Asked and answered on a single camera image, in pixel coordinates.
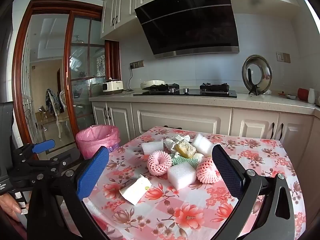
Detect steel and glass pot lid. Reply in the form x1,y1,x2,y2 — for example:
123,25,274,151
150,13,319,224
242,54,273,94

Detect large white foam block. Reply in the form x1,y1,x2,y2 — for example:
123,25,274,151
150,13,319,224
167,164,197,190

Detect wooden sliding glass door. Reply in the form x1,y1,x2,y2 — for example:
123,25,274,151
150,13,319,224
64,10,108,140

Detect white rice cooker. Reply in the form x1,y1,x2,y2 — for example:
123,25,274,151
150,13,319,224
102,78,125,95

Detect black range hood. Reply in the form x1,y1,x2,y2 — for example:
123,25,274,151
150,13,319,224
134,0,240,60

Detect black power cable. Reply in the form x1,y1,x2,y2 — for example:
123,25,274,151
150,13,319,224
124,66,135,92

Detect square wall socket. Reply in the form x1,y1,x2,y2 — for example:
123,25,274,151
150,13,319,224
276,52,290,63

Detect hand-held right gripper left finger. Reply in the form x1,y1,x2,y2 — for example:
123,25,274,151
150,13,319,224
26,146,110,240

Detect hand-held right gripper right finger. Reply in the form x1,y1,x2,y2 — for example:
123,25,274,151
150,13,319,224
212,144,295,240

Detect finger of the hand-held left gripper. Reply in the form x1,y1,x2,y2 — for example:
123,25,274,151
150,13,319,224
15,153,83,183
11,139,55,161

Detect red wooden door frame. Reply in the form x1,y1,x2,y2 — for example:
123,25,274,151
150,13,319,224
12,0,121,161

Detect pink foam fruit net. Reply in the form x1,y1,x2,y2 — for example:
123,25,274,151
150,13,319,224
196,157,222,183

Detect red container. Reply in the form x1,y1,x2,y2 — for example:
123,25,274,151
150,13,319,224
297,88,310,100

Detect cream electric pan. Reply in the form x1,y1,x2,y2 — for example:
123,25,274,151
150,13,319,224
140,80,165,90

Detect black gas stove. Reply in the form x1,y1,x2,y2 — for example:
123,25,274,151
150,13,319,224
133,82,237,98

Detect white lower cabinets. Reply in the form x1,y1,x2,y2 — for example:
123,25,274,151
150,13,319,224
89,100,315,146

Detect person's left hand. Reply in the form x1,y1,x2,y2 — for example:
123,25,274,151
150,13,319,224
0,194,28,222

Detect patterned clothing on chair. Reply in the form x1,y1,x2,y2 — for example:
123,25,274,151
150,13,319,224
45,88,63,117

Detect white foam wrap piece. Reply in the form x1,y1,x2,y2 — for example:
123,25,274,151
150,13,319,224
147,150,172,175

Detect white cabinets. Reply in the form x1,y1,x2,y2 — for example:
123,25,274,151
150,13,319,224
100,0,300,40
89,100,315,146

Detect black lid stand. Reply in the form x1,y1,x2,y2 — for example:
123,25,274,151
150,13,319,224
247,69,259,96

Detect white dining chair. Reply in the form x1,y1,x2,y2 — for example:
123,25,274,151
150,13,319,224
51,90,72,138

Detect white upper cabinets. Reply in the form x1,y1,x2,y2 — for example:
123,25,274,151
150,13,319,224
100,0,300,40

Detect pink floral tablecloth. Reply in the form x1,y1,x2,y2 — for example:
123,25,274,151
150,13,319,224
82,126,307,240

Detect green wavy striped cloth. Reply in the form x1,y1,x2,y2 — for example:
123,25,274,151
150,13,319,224
171,154,200,167

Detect white paper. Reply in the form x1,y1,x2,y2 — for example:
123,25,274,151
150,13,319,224
163,134,192,153

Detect waste bin with pink bag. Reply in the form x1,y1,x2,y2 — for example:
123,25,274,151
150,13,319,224
75,125,121,159

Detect yellow sponge piece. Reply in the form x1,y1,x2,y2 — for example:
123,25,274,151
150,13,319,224
175,140,197,158

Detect speckled beige countertop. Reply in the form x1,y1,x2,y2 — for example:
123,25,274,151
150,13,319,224
89,87,320,116

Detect white paper packet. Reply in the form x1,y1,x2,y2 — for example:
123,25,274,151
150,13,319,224
119,174,152,205

